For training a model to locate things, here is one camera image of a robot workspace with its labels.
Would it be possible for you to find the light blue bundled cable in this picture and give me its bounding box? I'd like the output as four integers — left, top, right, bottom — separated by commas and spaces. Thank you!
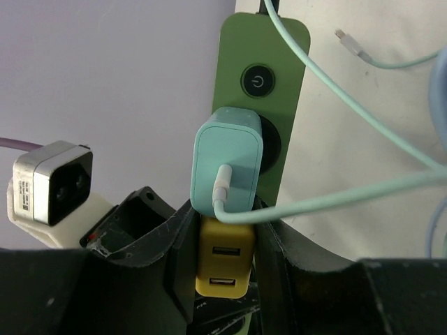
425, 48, 447, 260

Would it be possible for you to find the black power cable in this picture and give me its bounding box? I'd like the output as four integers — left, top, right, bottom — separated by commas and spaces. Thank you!
256, 0, 282, 18

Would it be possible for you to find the yellow charger plug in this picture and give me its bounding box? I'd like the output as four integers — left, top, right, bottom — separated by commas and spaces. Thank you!
196, 216, 256, 299

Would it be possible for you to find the green power strip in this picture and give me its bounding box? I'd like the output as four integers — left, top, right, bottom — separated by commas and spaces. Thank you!
212, 13, 305, 206

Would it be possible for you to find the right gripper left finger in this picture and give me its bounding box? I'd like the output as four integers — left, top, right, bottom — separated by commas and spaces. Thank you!
1, 202, 200, 334

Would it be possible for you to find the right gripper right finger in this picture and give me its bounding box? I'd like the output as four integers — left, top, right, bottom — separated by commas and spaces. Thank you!
251, 197, 447, 335

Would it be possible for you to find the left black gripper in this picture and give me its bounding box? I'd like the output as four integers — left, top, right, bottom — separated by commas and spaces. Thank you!
80, 186, 175, 258

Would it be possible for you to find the teal charger plug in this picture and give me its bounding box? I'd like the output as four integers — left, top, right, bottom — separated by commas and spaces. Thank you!
190, 107, 263, 216

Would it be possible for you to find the thin mint cable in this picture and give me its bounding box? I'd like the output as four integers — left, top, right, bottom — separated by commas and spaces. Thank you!
212, 0, 447, 225

